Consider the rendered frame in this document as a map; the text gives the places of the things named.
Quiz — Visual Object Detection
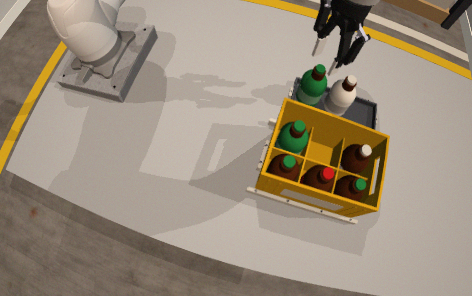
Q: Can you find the cream-white bottle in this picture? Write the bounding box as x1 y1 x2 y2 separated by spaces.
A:
323 75 357 116

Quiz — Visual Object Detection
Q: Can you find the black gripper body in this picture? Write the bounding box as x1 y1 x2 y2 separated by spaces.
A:
331 0 372 32

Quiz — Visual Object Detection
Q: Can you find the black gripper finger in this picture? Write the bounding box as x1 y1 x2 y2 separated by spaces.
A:
312 0 340 57
327 19 371 76

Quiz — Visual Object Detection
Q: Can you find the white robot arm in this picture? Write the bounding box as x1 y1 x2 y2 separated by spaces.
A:
47 0 136 84

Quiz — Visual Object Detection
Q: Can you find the brown bottle with red cap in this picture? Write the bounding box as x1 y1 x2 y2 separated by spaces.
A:
300 165 335 192

